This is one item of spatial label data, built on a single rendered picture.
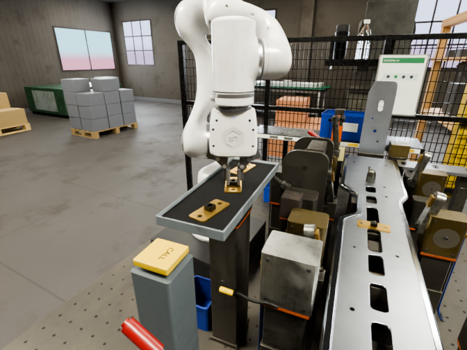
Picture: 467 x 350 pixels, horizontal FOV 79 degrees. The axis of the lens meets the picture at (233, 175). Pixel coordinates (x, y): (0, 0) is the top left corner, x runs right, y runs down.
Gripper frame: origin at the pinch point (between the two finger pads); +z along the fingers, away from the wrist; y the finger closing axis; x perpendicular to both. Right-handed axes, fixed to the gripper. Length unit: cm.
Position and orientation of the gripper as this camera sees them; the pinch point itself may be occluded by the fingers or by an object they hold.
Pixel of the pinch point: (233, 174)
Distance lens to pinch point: 64.5
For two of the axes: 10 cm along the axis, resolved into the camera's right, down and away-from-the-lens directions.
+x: 0.3, -3.8, 9.2
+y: 10.0, 0.1, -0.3
